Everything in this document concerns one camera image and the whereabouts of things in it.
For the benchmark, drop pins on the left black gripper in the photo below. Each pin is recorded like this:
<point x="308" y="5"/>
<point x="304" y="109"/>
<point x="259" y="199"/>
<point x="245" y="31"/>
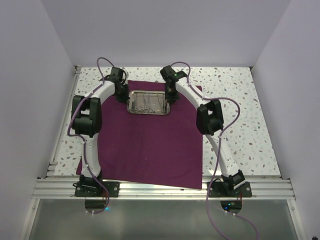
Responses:
<point x="125" y="99"/>

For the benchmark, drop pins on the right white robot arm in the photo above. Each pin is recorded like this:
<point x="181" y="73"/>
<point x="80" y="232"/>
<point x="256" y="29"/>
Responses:
<point x="209" y="122"/>

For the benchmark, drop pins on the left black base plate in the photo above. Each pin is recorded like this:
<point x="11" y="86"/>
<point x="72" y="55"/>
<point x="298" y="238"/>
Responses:
<point x="112" y="190"/>

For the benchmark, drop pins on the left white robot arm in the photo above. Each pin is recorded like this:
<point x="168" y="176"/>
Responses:
<point x="86" y="123"/>

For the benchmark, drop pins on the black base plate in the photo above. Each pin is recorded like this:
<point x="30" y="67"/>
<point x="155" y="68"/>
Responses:
<point x="217" y="190"/>
<point x="112" y="190"/>

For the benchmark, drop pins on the steel pointed tweezers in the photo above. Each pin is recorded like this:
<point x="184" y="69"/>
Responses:
<point x="160" y="100"/>

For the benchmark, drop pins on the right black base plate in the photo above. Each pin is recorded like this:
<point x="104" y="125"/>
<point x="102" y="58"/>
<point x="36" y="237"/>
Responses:
<point x="217" y="190"/>

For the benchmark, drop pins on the steel instrument tray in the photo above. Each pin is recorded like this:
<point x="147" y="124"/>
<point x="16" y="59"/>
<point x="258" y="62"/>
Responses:
<point x="156" y="110"/>

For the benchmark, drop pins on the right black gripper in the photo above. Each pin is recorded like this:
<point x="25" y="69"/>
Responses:
<point x="171" y="99"/>

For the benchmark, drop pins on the steel scissors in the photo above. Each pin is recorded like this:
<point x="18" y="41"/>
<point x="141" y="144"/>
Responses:
<point x="138" y="103"/>

